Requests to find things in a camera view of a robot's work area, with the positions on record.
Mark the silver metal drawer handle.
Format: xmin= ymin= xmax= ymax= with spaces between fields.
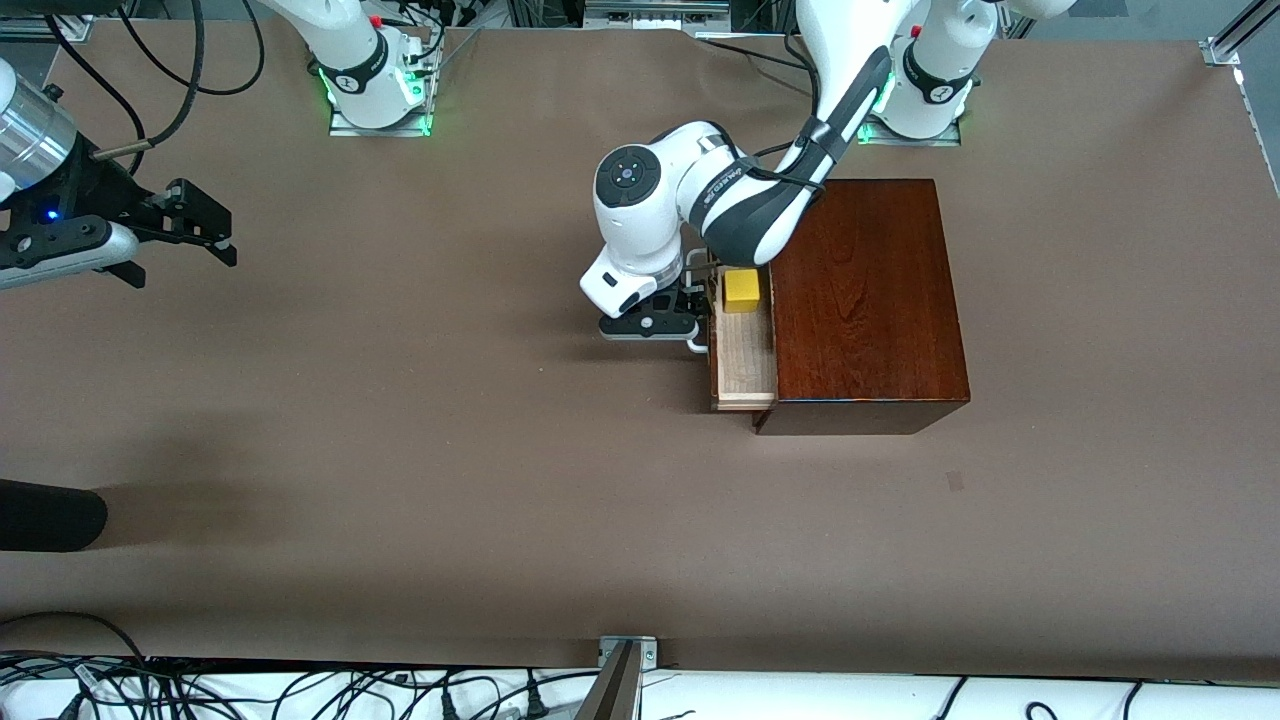
xmin=685 ymin=250 xmax=713 ymax=357

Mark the light wood drawer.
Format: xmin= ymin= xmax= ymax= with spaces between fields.
xmin=708 ymin=262 xmax=779 ymax=413

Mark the dark red wooden cabinet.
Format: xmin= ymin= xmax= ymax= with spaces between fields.
xmin=752 ymin=178 xmax=971 ymax=436

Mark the black ribbed cylinder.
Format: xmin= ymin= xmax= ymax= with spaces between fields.
xmin=0 ymin=479 xmax=109 ymax=553

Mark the brown table cover sheet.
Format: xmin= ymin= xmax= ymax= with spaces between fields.
xmin=0 ymin=25 xmax=1280 ymax=683

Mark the white sheet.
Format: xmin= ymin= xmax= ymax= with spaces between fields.
xmin=0 ymin=665 xmax=1280 ymax=720

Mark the grey aluminium frame bar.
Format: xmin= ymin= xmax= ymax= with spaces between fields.
xmin=0 ymin=15 xmax=97 ymax=43

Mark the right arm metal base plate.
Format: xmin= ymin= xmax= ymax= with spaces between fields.
xmin=328 ymin=108 xmax=433 ymax=139

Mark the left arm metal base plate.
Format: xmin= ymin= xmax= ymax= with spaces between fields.
xmin=858 ymin=118 xmax=963 ymax=148

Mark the silver metal corner bracket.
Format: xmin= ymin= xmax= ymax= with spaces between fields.
xmin=598 ymin=635 xmax=659 ymax=669

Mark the dark aluminium frame strut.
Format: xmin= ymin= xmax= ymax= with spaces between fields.
xmin=575 ymin=640 xmax=641 ymax=720

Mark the black cable with plug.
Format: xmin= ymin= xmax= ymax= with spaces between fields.
xmin=470 ymin=670 xmax=601 ymax=720
xmin=300 ymin=670 xmax=463 ymax=720

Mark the silver aluminium frame profile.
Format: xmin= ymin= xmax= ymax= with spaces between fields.
xmin=1200 ymin=0 xmax=1280 ymax=68

